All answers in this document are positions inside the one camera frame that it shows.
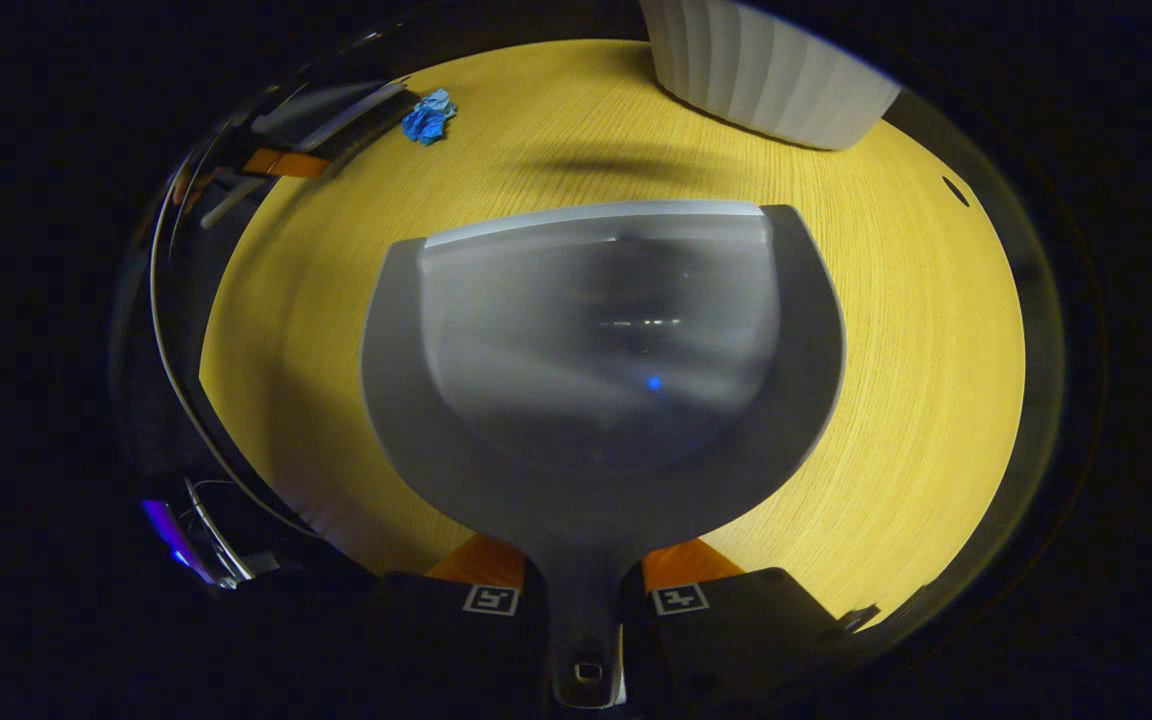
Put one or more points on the small grey broom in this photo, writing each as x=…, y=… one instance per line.
x=351, y=113

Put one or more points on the grey ribbed garbage bin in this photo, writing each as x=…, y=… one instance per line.
x=766, y=70

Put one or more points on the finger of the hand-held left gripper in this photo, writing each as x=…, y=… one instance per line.
x=281, y=163

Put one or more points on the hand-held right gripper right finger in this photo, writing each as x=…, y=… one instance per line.
x=726, y=640

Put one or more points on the device with purple light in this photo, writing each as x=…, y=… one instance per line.
x=171, y=530

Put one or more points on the grey plastic dustpan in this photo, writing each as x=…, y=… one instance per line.
x=596, y=330

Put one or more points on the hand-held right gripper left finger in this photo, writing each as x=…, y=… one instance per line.
x=466, y=650

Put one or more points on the blue paper trash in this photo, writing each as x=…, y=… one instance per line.
x=428, y=118

